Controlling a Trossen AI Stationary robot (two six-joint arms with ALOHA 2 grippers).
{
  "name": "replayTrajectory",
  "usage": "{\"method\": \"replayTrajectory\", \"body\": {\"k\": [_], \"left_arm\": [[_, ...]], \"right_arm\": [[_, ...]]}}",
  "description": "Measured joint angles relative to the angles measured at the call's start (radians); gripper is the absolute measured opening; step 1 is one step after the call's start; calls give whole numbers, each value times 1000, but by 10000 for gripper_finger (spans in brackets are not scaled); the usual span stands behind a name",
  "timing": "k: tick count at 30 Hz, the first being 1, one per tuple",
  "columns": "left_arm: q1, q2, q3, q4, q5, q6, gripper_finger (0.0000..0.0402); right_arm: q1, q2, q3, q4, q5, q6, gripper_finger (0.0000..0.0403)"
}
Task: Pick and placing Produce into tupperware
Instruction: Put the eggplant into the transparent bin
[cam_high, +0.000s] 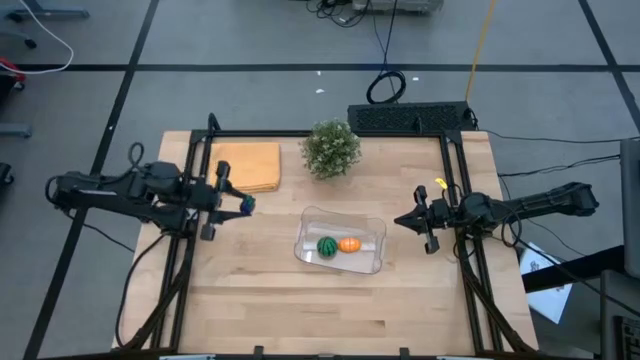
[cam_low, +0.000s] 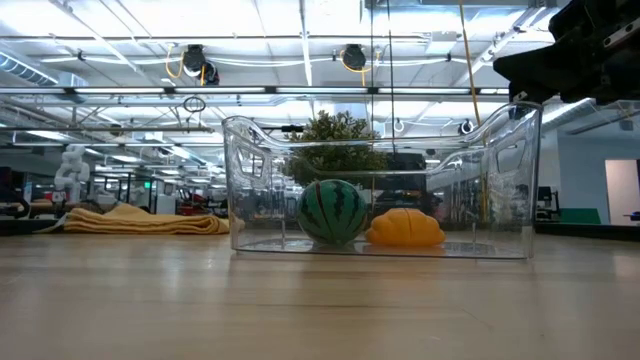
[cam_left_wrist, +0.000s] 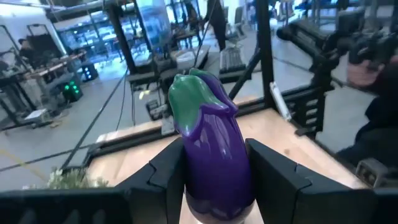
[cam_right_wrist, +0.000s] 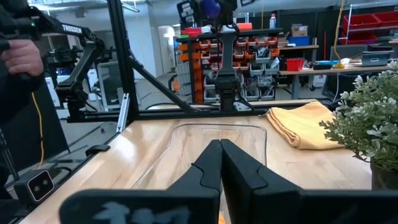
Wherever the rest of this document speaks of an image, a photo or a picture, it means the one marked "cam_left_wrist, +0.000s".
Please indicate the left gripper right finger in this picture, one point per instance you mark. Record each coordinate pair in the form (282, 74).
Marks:
(311, 199)

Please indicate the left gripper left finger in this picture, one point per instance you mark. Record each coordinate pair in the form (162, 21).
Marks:
(93, 205)

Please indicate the purple toy eggplant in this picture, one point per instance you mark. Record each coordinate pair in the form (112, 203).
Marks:
(214, 155)

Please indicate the small potted green plant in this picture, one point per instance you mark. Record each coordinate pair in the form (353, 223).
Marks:
(74, 180)

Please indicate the white aluminium strip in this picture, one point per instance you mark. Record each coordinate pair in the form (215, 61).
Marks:
(280, 102)

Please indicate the person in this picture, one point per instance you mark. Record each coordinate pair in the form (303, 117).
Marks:
(25, 49)
(382, 124)
(217, 21)

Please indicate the small grey box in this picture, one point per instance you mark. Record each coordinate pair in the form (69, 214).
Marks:
(157, 109)

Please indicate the computer with green lights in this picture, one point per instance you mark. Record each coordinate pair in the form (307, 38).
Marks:
(72, 90)

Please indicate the computer with blue lights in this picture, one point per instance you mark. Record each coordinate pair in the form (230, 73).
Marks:
(89, 71)

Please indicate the person's hand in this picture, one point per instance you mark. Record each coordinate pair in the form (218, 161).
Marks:
(362, 73)

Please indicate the black keyboard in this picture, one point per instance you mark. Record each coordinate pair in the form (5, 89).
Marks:
(231, 59)

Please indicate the small grey depth camera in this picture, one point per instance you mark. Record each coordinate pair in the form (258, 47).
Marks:
(371, 172)

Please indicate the black aluminium frame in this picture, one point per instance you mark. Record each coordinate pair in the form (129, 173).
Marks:
(264, 46)

